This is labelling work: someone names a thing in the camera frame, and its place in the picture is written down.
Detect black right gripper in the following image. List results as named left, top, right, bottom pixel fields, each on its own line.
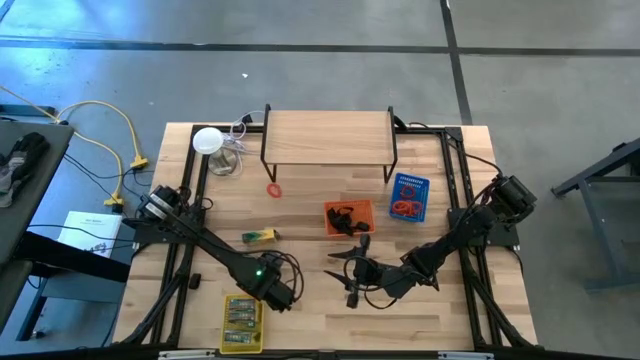
left=324, top=234, right=421, bottom=310

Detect yellow plastic basket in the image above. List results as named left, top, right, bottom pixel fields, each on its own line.
left=219, top=293, right=265, bottom=355

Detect blue plastic basket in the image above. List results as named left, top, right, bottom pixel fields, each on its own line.
left=388, top=172, right=431, bottom=224

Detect orange plastic basket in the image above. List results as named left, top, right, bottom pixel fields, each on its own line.
left=322, top=199, right=377, bottom=238

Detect wooden shelf riser black legs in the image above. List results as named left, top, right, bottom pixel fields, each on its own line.
left=259, top=103, right=399, bottom=185

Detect white dome table lamp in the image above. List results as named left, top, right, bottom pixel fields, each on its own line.
left=192, top=126, right=240, bottom=177

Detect white paper booklet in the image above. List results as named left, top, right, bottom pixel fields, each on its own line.
left=57, top=210, right=124, bottom=260

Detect dark workbench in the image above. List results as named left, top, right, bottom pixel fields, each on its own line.
left=0, top=119, right=132, bottom=344

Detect grey black work glove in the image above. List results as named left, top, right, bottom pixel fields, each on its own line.
left=0, top=131, right=51, bottom=209

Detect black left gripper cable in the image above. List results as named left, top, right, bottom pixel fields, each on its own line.
left=269, top=248, right=305, bottom=304

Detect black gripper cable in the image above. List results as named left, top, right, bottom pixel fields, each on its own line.
left=269, top=248, right=305, bottom=304
left=344, top=256, right=401, bottom=310

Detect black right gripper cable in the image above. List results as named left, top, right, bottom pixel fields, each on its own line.
left=344, top=256, right=401, bottom=310

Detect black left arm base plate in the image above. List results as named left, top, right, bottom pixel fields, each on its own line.
left=122, top=217, right=206, bottom=246

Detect white coiled cable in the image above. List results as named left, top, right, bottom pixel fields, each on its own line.
left=219, top=109, right=265, bottom=177

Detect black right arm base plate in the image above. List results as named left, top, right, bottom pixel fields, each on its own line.
left=447, top=207, right=530, bottom=249

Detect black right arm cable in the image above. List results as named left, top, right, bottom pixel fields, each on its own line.
left=408, top=121, right=504, bottom=176

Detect yellow extension cable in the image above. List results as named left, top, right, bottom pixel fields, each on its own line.
left=0, top=84, right=151, bottom=209

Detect thin black cable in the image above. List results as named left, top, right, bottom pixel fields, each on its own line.
left=27, top=223, right=136, bottom=247

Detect black floor cable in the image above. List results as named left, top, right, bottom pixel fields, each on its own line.
left=62, top=152, right=156, bottom=201

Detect dark blue table frame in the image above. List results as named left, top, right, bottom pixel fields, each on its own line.
left=551, top=135, right=640, bottom=295

